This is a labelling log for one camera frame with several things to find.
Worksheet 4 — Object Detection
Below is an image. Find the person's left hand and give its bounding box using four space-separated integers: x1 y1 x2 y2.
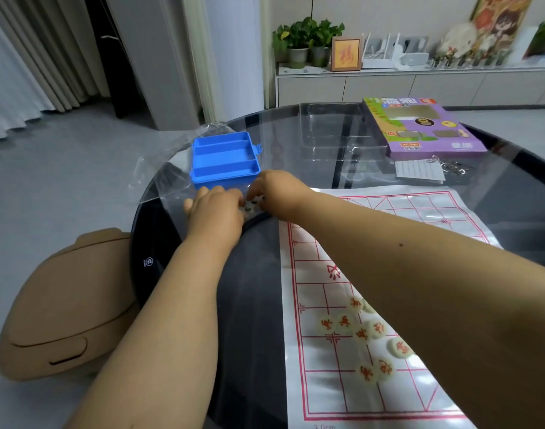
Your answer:
183 185 247 251

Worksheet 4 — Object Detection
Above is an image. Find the person's right hand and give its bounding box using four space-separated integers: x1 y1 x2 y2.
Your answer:
246 170 319 220

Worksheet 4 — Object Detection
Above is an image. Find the small clear bag of pieces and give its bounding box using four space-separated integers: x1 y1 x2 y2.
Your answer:
241 195 266 217

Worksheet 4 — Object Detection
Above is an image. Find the person's left forearm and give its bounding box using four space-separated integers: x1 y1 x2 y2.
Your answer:
66 234 246 429

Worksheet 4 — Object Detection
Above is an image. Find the person's right forearm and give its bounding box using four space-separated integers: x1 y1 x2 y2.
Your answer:
290 191 545 429

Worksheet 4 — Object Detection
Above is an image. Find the blue plastic compartment box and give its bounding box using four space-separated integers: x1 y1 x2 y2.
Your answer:
190 131 263 191

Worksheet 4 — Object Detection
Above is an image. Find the large clear plastic bag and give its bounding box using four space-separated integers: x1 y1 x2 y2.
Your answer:
128 122 266 217

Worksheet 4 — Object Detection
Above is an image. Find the clear plastic insert tray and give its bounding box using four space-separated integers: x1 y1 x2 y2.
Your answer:
298 102 390 162

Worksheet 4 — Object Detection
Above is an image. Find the white standing air conditioner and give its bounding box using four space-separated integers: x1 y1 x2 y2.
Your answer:
182 0 265 126

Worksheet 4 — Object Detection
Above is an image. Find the green potted plant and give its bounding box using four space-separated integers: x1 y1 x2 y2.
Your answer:
308 19 346 68
272 17 315 70

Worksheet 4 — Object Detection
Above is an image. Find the wooden framed picture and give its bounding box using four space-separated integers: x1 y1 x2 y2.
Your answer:
329 37 363 72

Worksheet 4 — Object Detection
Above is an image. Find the white paper leaflet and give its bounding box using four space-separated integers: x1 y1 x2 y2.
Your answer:
395 159 446 182

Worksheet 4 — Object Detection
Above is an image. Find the white router with antennas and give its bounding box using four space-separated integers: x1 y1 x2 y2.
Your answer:
361 33 402 70

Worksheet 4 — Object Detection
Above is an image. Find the tan wooden chair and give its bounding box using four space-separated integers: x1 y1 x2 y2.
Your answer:
0 228 140 383

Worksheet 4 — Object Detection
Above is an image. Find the purple game box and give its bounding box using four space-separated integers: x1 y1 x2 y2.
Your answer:
363 96 488 159

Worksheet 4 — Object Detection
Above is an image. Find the white low sideboard cabinet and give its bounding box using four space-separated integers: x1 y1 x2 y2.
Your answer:
275 62 545 108

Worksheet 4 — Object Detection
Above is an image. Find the cluster of cream chess pieces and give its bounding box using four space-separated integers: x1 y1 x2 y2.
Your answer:
316 296 413 386

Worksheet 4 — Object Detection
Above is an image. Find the white box device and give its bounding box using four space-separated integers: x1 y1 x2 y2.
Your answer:
400 36 430 68

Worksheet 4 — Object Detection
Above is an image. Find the white red-lined chess board sheet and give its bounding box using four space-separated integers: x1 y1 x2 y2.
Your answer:
279 185 502 429

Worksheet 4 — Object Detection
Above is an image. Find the white pleated curtain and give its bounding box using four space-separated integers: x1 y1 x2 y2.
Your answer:
0 0 109 150

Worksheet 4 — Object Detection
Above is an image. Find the white round plush toy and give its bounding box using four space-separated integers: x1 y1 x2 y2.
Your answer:
435 22 480 59

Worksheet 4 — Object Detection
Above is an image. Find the row of small figurines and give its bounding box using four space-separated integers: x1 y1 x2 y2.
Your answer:
428 48 511 69

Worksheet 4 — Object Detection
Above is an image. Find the metal ring puzzle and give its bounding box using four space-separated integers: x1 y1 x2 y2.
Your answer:
427 155 475 175

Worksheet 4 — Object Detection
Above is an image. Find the colourful wall poster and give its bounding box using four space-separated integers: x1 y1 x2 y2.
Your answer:
470 0 535 46

